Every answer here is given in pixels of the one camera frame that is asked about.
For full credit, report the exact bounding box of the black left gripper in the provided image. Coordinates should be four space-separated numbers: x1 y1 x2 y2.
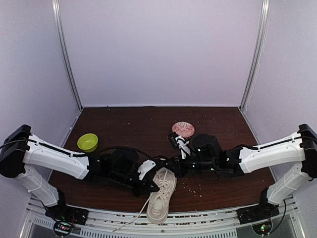
110 169 159 198

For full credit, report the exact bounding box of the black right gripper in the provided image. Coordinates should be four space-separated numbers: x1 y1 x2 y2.
162 153 217 178

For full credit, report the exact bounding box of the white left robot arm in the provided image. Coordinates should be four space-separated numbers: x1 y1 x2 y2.
0 124 159 220

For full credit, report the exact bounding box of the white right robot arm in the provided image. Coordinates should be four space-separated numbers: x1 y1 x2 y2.
156 124 317 219

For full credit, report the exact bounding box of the red patterned bowl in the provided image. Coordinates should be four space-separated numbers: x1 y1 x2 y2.
172 121 195 138

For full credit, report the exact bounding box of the lime green bowl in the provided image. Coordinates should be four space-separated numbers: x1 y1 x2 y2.
77 133 99 153

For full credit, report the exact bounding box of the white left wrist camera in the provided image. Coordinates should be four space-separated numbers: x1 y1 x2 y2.
137 160 156 180

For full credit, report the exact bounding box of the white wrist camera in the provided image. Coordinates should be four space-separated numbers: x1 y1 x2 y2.
137 160 156 180
168 132 191 160

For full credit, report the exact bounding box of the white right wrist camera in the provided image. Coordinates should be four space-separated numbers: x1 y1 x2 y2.
168 132 191 160

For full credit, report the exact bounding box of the aluminium frame rail left side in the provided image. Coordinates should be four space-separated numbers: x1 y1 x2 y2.
69 109 83 131

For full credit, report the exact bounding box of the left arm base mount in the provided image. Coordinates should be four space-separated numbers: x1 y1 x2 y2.
44 188 89 235

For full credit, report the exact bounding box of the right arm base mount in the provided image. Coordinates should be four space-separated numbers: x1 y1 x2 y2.
236 199 279 237

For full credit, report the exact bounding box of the aluminium front rail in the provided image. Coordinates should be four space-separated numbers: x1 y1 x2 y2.
19 198 305 238

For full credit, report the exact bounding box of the aluminium frame post back right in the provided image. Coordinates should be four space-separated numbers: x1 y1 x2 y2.
239 0 271 112

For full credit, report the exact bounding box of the aluminium frame post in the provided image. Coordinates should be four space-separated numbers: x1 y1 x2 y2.
52 0 83 111
239 0 271 112

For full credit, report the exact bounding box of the aluminium frame post back left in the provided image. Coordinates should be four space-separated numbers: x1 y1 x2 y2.
52 0 83 111

